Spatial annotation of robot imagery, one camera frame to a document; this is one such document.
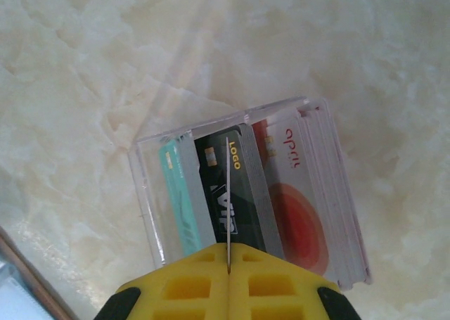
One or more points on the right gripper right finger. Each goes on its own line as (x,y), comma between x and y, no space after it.
(239,299)

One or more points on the black VIP credit card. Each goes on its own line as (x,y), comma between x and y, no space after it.
(214,193)

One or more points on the teal credit card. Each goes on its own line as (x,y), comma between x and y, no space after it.
(179,193)

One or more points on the clear plastic card box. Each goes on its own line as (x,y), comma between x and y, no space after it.
(147,179)

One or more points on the thin plastic credit card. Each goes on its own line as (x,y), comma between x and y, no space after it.
(228,193)

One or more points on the white card red circles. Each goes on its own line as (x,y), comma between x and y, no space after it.
(295,207)

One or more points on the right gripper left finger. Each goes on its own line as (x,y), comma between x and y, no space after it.
(218,299)

